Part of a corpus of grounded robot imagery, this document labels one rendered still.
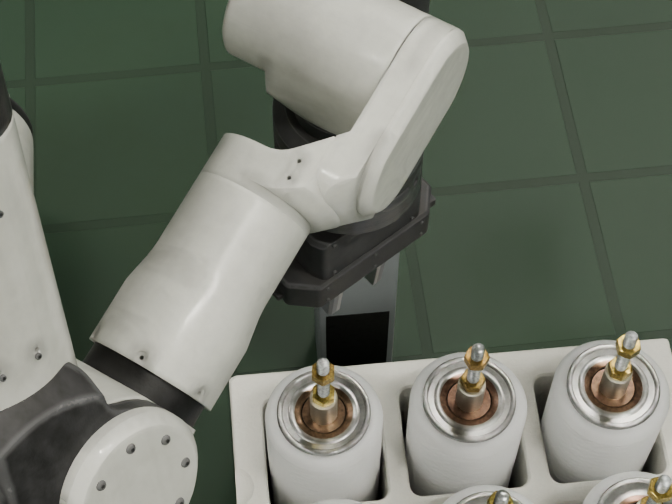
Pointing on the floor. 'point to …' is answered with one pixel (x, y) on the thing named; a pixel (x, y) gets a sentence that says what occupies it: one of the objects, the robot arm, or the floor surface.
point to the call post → (360, 322)
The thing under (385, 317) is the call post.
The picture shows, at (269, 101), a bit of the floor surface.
